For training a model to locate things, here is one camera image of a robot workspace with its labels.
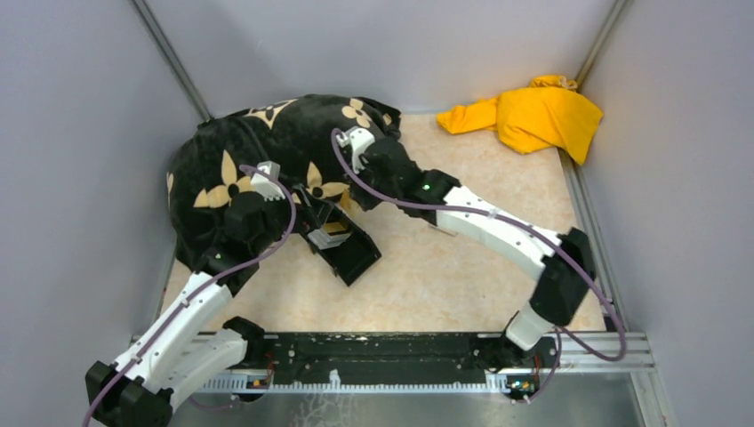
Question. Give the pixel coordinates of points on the aluminium front rail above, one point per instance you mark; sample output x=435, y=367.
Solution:
x=608, y=355

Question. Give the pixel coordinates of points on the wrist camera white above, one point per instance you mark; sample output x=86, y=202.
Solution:
x=357, y=139
x=264, y=180

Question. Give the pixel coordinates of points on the black floral plush pillow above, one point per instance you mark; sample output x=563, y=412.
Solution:
x=214, y=165

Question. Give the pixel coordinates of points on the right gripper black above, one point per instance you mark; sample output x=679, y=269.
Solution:
x=366, y=203

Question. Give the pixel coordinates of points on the beige card holder wallet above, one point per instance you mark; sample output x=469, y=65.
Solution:
x=445, y=231

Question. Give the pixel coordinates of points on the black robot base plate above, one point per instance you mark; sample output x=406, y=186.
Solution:
x=401, y=358

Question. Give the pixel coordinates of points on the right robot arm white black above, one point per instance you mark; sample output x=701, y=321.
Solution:
x=561, y=265

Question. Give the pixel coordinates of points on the white toothed cable strip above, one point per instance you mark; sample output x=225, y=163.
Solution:
x=241, y=384

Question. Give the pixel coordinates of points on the black card tray box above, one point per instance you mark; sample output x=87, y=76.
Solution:
x=355, y=256

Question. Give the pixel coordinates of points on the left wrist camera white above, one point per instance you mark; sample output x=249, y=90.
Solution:
x=264, y=180

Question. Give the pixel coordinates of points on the yellow cloth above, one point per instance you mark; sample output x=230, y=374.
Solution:
x=548, y=113

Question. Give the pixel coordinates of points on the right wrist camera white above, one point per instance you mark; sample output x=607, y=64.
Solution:
x=357, y=139

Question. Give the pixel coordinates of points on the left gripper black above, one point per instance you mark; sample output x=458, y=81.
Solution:
x=304, y=198

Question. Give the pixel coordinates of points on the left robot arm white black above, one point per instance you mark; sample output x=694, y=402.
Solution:
x=145, y=384

